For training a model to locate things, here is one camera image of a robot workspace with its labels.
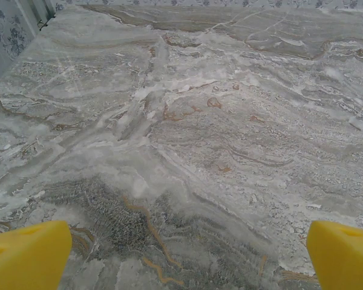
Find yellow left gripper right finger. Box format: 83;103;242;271
306;220;363;290

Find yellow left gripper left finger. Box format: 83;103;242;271
0;220;73;290

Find aluminium vertical frame post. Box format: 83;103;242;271
16;0;56;33

